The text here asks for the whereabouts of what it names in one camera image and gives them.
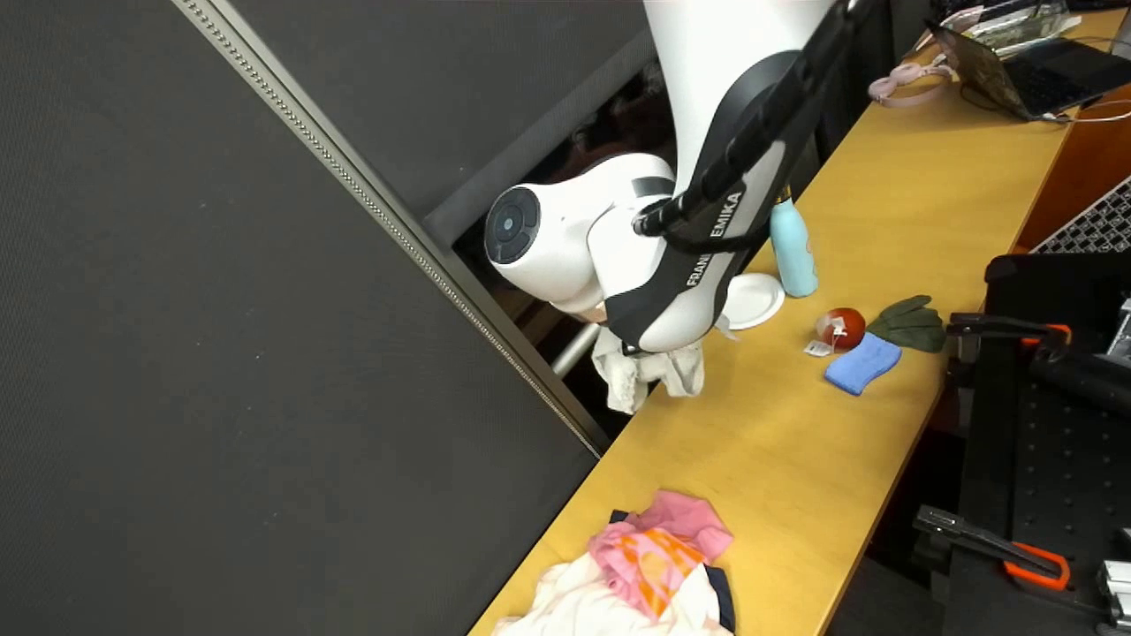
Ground white grey towel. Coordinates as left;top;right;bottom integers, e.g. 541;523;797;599
585;321;711;417

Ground long metal window handrail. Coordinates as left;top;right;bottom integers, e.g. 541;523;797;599
546;321;599;382

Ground white round plate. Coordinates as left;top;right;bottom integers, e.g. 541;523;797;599
712;272;786;336

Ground light blue water bottle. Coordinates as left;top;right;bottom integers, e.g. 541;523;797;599
768;195;823;304

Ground pink orange cloth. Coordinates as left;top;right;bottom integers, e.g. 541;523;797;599
585;489;737;627

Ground grey roller blind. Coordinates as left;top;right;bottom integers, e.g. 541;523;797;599
226;0;664;248

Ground red ball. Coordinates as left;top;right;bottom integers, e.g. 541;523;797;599
821;304;868;353

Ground blue sponge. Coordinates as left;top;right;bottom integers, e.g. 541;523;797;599
821;331;903;400

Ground dark navy cloth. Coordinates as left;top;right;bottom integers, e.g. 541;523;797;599
704;563;742;636

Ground dark green leaf cloth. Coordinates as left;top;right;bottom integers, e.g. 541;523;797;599
865;292;950;357

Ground pink object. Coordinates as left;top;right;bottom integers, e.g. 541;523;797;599
865;56;960;112

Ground black robot stand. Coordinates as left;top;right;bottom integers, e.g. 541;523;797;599
931;248;1131;636

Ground open dark laptop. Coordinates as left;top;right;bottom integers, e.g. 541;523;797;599
931;25;1131;128

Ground perforated metal plate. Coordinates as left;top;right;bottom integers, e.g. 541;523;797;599
1029;174;1131;259

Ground stack of papers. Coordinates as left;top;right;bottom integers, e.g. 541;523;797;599
935;0;1074;56

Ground perforated aluminium window frame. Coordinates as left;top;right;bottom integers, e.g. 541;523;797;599
167;0;611;460

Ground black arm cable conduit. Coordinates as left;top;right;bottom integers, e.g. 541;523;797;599
632;0;862;244

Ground black clamp orange handle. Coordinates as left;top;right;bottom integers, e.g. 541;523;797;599
944;308;1076;362
908;503;1076;599

